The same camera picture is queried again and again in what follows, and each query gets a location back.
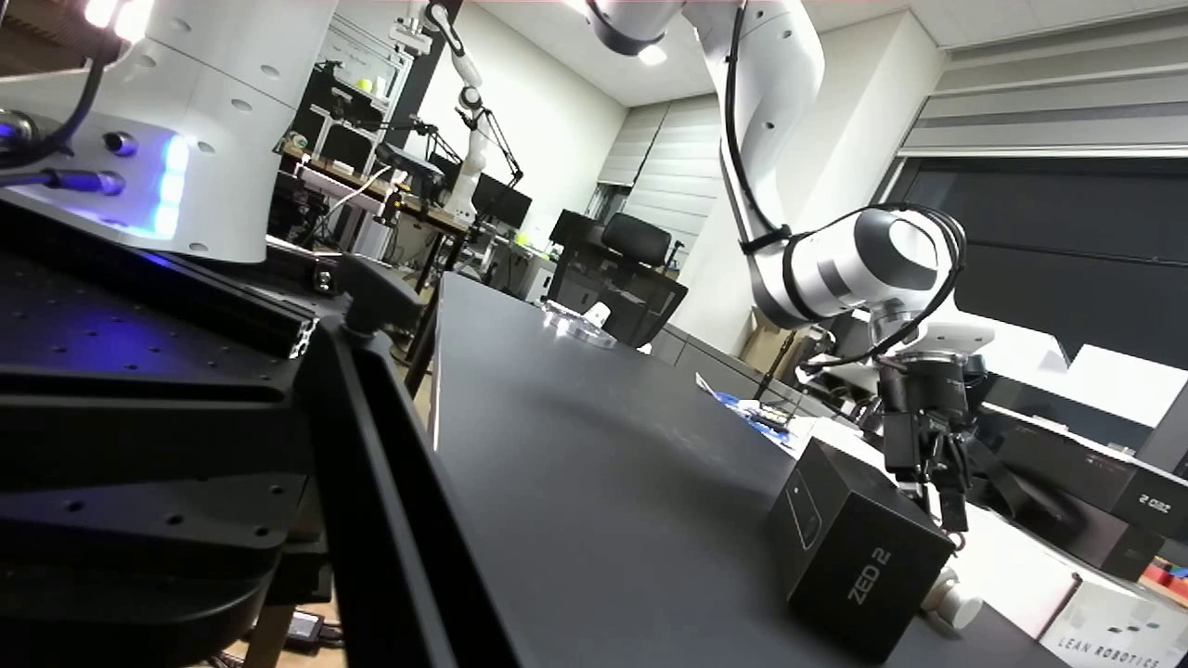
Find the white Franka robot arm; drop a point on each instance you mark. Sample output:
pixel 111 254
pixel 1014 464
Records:
pixel 804 281

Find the brown cardboard box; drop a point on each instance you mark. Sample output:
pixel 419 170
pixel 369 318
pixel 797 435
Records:
pixel 765 338

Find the white plastic bottle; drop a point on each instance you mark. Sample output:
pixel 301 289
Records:
pixel 952 604

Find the white printed cardboard box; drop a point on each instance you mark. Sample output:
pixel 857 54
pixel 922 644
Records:
pixel 1115 624

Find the blue flat item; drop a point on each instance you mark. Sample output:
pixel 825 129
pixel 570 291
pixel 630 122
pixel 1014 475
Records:
pixel 748 415

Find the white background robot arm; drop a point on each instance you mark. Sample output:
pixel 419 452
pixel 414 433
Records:
pixel 468 134

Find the black perforated mounting platform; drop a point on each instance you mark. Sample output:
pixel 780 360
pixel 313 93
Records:
pixel 125 374

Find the black ZED camera box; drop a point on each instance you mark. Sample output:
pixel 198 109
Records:
pixel 857 558

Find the cluttered workbench shelf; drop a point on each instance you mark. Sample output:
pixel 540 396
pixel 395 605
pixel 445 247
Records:
pixel 356 160

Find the black equipment case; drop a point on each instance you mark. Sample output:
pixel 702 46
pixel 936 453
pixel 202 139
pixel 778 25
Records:
pixel 1089 488

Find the red item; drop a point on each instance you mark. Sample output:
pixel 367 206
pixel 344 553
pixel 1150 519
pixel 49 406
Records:
pixel 1171 581

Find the black computer monitor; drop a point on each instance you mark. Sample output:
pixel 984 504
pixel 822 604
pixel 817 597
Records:
pixel 502 203

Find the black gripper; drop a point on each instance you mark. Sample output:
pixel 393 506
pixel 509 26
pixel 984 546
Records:
pixel 930 390

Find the clear plastic item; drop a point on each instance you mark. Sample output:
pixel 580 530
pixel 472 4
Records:
pixel 577 321

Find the ceiling light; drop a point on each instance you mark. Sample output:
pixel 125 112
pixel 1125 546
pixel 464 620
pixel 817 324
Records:
pixel 653 54

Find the black office chair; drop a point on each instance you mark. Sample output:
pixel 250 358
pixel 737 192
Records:
pixel 644 281
pixel 575 247

